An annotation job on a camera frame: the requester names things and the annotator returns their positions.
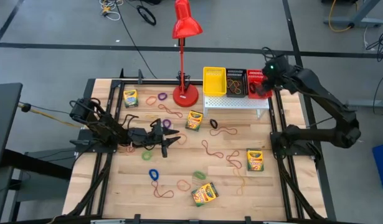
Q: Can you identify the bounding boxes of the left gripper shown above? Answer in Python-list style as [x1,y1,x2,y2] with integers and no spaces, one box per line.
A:
[128,118,182,159]

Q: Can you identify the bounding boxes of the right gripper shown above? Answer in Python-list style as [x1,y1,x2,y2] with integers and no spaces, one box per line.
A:
[260,55,291,95]

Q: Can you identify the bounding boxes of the red plastic basket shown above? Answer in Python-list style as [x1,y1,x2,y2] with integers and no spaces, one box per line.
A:
[247,68,273,100]

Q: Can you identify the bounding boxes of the Crayola crayon box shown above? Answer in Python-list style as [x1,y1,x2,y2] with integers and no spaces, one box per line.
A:
[123,89,139,108]
[246,148,265,172]
[184,110,204,132]
[191,182,220,208]

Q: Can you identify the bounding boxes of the black plastic basket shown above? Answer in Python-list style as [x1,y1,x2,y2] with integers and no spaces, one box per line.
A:
[225,68,249,99]

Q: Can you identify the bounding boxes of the yellow plastic basket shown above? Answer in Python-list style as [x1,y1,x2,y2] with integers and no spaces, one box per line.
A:
[202,66,227,98]

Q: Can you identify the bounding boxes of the red desk lamp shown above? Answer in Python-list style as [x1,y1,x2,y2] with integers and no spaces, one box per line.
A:
[171,0,204,108]

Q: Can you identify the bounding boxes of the grey desk foot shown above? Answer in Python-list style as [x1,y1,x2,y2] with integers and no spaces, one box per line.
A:
[347,98,383,109]

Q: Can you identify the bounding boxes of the grey desk leg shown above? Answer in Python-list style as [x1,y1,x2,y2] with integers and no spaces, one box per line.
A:
[323,0,383,29]

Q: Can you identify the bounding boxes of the black side desk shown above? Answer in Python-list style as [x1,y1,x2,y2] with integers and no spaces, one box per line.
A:
[0,82,24,171]

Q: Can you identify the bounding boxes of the white perforated shelf riser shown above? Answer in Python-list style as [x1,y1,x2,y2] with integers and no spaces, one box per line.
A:
[203,95,270,119]

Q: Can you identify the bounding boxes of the blue plastic bin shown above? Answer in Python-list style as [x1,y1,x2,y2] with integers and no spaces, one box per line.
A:
[372,139,383,194]

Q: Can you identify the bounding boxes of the black left wrist camera cable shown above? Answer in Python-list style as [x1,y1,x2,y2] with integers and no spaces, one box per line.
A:
[120,113,139,129]

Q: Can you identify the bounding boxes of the yellow floor cable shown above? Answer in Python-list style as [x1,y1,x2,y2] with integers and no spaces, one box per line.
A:
[328,0,354,33]

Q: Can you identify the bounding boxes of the long black floor cable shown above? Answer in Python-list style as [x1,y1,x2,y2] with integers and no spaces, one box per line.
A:
[115,0,158,79]

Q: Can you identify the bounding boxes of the thin black floor cable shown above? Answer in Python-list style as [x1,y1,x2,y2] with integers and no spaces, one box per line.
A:
[372,67,383,121]

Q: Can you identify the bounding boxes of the coiled black floor cable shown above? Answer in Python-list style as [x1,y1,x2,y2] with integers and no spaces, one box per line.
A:
[136,4,157,27]

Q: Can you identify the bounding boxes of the tangled black floor cables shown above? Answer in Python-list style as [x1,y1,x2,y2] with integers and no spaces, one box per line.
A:
[364,26,383,63]

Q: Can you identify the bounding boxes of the yellow cord with black knob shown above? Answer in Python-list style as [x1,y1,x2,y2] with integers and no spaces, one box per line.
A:
[17,101,83,128]

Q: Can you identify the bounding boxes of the white and yellow cable bundle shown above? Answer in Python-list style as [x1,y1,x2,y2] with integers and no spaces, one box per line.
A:
[98,0,122,22]

